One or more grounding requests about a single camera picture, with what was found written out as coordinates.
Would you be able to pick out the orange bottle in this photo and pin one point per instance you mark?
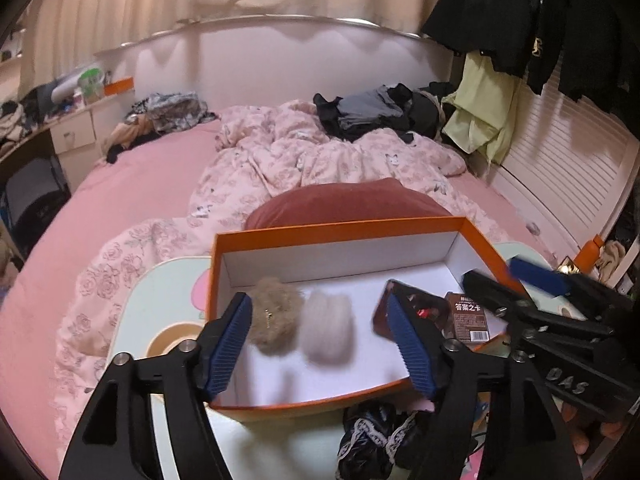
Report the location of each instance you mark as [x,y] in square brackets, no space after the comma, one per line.
[587,255]

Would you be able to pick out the black lace-trimmed garment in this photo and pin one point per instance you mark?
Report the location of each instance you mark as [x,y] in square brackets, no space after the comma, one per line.
[370,440]

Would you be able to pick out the light green hanging garment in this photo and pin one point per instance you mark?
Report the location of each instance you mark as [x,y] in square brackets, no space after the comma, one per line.
[475,115]

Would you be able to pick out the orange cardboard box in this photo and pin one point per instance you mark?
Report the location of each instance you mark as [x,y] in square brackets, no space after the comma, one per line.
[325,260]

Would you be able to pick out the white slatted panel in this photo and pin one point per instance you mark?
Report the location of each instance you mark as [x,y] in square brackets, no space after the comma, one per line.
[575,170]

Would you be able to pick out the white padded headboard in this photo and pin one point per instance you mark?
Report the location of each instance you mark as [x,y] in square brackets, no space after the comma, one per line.
[275,60]

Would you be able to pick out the dark red card box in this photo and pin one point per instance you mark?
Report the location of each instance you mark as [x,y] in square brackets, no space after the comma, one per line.
[467,320]

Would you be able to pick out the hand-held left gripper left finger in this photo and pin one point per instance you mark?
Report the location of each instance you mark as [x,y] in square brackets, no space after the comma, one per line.
[227,345]

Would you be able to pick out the small orange box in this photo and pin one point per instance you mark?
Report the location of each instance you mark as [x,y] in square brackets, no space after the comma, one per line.
[119,86]

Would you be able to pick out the maroon pillow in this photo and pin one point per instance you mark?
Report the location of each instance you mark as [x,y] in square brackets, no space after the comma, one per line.
[345,205]

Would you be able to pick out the beige fluffy plush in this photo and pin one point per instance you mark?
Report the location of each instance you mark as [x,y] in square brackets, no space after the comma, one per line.
[272,317]

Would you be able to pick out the beige cloth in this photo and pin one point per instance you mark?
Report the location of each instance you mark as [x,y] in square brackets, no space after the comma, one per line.
[611,260]

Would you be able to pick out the dark red glossy packet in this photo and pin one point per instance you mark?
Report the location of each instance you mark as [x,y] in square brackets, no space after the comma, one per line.
[382,315]

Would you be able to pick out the pile of dark clothes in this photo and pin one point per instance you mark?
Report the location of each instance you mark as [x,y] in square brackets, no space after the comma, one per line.
[370,110]

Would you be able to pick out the pile of assorted clutter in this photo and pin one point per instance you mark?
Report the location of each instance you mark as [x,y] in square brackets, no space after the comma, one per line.
[20,115]

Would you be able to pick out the tan garment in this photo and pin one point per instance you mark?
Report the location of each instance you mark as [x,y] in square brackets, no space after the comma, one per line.
[127,135]

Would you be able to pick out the small grey trinket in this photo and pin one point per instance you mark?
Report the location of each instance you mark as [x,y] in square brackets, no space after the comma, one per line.
[535,230]

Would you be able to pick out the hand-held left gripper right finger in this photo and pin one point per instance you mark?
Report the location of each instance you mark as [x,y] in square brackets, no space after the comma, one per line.
[412,350]

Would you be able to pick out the white fluffy plush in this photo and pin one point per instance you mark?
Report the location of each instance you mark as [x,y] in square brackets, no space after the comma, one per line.
[327,327]

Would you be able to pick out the black hanging jacket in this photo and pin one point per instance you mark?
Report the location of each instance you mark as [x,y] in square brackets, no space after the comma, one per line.
[590,20]
[480,10]

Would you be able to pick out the white nightstand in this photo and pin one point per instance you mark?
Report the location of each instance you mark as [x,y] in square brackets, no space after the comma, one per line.
[75,135]

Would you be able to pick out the person's right hand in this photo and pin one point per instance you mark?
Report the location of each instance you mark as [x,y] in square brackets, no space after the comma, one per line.
[575,422]

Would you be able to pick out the patterned grey clothes pile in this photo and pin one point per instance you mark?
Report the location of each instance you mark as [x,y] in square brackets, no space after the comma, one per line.
[175,110]

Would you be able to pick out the pink floral duvet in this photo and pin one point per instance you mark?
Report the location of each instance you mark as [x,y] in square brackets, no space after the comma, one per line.
[300,160]

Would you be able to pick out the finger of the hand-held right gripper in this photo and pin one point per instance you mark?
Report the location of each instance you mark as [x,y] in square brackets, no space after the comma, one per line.
[537,272]
[492,290]

